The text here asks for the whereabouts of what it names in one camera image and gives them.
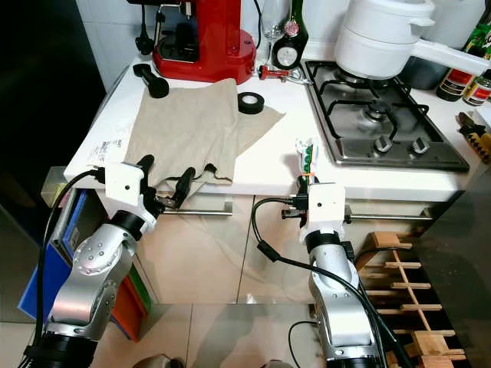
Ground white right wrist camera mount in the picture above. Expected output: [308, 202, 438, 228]
[298, 182, 348, 240]

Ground black portafilter handle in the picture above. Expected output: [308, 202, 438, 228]
[132, 63, 171, 99]

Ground white green tube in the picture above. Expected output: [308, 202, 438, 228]
[295, 138, 321, 189]

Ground clear wine glass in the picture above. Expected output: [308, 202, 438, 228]
[259, 0, 286, 41]

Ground green board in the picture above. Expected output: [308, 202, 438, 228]
[127, 261, 156, 300]

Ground green label bottle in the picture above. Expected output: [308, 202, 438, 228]
[460, 21, 491, 74]

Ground beige kitchen cabinet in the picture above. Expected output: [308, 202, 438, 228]
[63, 57, 491, 307]

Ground red coffee machine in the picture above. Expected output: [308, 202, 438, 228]
[129, 0, 258, 84]

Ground red handled small tool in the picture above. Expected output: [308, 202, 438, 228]
[257, 65, 314, 84]

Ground wooden wine rack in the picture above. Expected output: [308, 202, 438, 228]
[307, 230, 469, 368]

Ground clear plastic box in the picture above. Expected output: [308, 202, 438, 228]
[42, 167, 71, 208]

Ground white cooking pot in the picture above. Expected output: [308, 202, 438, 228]
[334, 0, 491, 81]

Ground small dark glass bottle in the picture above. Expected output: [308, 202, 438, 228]
[464, 71, 491, 108]

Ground steel gas hob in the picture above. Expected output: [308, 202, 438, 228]
[303, 60, 473, 171]

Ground black power cable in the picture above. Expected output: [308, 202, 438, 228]
[288, 320, 323, 367]

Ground blue board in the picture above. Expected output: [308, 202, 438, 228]
[19, 190, 81, 323]

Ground grey steel fridge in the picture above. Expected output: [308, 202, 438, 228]
[410, 165, 491, 368]

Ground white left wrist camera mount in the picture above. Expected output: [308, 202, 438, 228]
[104, 163, 157, 227]

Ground dark glossy appliance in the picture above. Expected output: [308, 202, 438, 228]
[0, 0, 93, 323]

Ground black tape roll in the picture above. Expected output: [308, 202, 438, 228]
[238, 91, 266, 115]

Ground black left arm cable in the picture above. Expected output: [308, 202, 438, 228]
[35, 170, 108, 353]

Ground yellow black pliers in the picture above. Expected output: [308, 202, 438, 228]
[455, 111, 491, 166]

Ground orange board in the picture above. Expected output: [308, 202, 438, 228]
[110, 261, 150, 343]

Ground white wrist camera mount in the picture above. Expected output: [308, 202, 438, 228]
[104, 163, 157, 227]
[298, 182, 348, 240]

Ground dark blue pot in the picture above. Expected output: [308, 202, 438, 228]
[403, 54, 450, 91]

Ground black appliance cord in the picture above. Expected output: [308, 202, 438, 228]
[136, 4, 160, 56]

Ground steel cabinet handle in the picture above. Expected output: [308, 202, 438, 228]
[169, 201, 235, 219]
[349, 212, 434, 225]

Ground dark sauce bottle red label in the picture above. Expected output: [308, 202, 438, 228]
[436, 67, 469, 103]

